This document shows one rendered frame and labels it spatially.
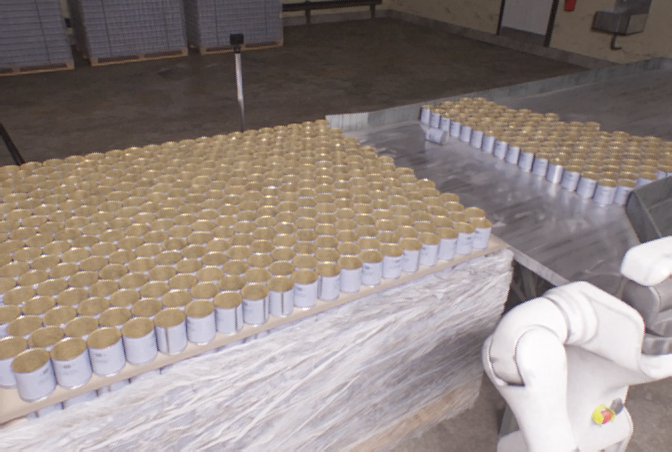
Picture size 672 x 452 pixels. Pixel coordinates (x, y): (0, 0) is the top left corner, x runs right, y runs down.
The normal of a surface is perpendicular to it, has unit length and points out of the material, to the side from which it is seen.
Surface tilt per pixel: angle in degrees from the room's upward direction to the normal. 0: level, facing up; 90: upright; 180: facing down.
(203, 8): 92
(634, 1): 90
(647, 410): 0
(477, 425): 0
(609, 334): 89
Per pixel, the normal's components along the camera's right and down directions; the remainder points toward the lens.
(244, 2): 0.47, 0.45
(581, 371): -0.81, 0.34
